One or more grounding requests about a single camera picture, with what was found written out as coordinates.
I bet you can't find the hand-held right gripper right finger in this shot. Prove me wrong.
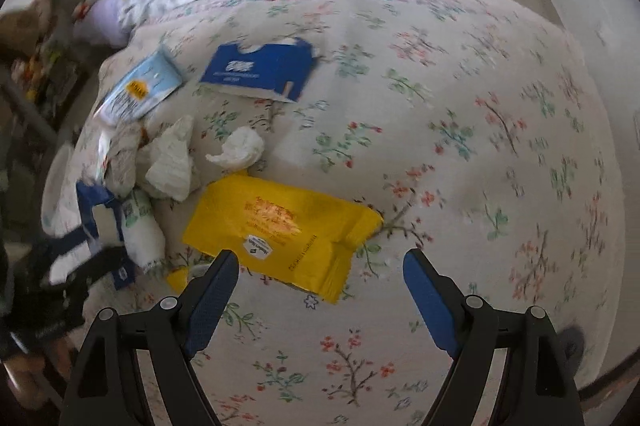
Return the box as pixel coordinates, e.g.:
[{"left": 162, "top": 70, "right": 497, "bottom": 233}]
[{"left": 402, "top": 248, "right": 586, "bottom": 426}]

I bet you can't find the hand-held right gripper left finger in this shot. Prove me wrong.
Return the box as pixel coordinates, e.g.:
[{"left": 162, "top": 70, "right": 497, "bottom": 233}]
[{"left": 59, "top": 250, "right": 240, "bottom": 426}]

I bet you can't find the large white tissue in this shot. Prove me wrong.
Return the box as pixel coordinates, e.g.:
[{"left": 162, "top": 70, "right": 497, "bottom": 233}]
[{"left": 137, "top": 115, "right": 197, "bottom": 201}]

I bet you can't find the grey paper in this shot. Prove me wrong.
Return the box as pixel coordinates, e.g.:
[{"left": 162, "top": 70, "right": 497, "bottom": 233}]
[{"left": 97, "top": 121, "right": 151, "bottom": 199}]

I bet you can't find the lavender pillow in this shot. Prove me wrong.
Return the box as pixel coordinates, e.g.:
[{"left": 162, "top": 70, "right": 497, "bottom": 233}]
[{"left": 87, "top": 0, "right": 136, "bottom": 49}]

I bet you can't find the white plastic wrapper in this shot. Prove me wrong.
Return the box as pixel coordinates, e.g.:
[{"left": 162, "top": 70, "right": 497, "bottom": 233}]
[{"left": 120, "top": 188, "right": 168, "bottom": 277}]

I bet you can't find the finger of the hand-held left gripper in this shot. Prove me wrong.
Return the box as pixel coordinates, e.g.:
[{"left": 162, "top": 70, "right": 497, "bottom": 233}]
[
  {"left": 47, "top": 223, "right": 103, "bottom": 257},
  {"left": 62, "top": 246, "right": 132, "bottom": 294}
]

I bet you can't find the red white plush toy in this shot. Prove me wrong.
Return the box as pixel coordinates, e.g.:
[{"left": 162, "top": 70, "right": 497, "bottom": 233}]
[{"left": 72, "top": 0, "right": 108, "bottom": 19}]

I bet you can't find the blue carton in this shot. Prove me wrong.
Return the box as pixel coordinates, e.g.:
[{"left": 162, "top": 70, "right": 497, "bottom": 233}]
[{"left": 199, "top": 36, "right": 320, "bottom": 104}]

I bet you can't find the white round plastic bin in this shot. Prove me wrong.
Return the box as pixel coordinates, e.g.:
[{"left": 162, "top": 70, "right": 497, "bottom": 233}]
[{"left": 40, "top": 143, "right": 101, "bottom": 241}]

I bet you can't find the brown fluffy coat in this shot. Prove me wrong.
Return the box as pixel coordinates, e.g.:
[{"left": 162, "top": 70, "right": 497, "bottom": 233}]
[{"left": 0, "top": 0, "right": 61, "bottom": 66}]

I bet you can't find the yellow plastic packet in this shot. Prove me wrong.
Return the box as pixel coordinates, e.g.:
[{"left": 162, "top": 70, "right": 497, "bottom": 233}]
[{"left": 166, "top": 173, "right": 385, "bottom": 305}]

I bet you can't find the floral bedspread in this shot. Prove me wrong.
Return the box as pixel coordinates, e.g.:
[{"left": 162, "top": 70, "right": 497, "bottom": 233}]
[{"left": 40, "top": 0, "right": 631, "bottom": 426}]

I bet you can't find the low shelf with toys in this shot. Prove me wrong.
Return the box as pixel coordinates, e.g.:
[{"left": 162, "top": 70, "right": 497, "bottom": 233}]
[{"left": 10, "top": 30, "right": 91, "bottom": 131}]

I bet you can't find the light blue wipes packet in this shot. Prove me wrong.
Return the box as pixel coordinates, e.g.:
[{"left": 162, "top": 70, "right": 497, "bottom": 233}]
[{"left": 92, "top": 46, "right": 185, "bottom": 127}]

